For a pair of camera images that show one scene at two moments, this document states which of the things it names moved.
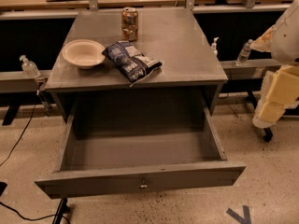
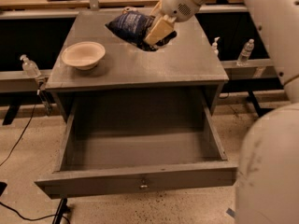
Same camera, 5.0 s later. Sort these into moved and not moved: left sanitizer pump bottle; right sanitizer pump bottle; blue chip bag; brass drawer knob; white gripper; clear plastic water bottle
Moved: blue chip bag; white gripper
Not moved: right sanitizer pump bottle; brass drawer knob; left sanitizer pump bottle; clear plastic water bottle
